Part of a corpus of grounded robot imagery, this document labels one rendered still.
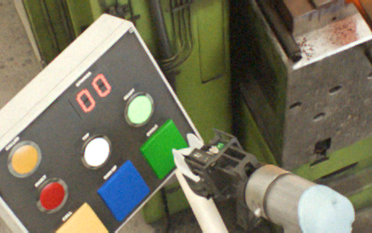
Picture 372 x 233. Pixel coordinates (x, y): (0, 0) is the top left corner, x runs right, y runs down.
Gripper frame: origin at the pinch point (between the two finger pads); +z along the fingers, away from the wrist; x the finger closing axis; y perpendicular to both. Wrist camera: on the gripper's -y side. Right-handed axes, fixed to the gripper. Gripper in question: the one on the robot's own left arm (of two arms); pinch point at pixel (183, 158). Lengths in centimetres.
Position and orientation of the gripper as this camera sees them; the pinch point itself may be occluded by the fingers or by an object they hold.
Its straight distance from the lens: 166.3
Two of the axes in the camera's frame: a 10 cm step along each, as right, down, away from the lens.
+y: -4.4, -7.0, -5.6
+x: -6.8, 6.7, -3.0
